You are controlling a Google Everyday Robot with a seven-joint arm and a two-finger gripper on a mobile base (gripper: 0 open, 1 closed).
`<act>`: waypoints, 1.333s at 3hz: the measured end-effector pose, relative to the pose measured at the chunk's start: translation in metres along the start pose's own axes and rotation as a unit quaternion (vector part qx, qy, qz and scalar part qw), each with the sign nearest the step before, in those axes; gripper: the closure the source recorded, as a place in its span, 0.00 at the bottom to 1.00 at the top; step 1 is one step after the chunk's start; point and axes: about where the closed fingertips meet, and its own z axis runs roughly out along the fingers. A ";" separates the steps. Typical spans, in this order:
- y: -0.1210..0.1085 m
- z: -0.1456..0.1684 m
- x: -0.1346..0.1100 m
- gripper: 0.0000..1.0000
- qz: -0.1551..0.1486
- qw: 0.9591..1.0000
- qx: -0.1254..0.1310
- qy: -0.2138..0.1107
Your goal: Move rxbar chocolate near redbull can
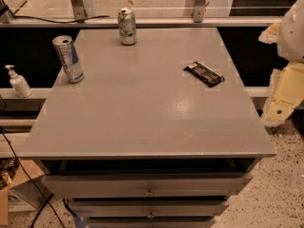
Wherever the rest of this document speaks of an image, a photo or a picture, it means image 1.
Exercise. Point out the grey drawer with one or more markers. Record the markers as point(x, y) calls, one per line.
point(146, 186)
point(150, 222)
point(149, 208)

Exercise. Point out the silver blue redbull can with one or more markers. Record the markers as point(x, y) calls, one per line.
point(69, 59)

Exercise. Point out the grey metal bracket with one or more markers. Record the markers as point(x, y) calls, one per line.
point(199, 10)
point(78, 8)

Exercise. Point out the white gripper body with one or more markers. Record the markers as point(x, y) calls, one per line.
point(294, 35)

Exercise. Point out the cardboard box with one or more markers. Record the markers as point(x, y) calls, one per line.
point(23, 194)

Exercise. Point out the white pump soap bottle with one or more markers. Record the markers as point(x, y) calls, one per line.
point(18, 83)

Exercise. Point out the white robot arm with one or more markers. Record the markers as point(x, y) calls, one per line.
point(288, 34)

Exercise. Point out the black rxbar chocolate bar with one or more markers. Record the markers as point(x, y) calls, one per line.
point(205, 74)

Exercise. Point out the green white soda can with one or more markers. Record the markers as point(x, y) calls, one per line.
point(127, 26)

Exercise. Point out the grey metal bracket right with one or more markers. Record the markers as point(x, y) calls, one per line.
point(199, 10)

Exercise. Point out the grey metal bracket left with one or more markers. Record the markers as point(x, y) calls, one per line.
point(78, 8)

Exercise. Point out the bottom grey drawer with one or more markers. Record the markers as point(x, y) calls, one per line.
point(150, 222)

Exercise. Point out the top grey drawer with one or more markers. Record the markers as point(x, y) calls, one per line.
point(146, 186)

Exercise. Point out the middle grey drawer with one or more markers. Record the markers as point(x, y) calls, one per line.
point(149, 208)

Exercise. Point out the grey drawer cabinet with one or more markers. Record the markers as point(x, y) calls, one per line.
point(138, 112)

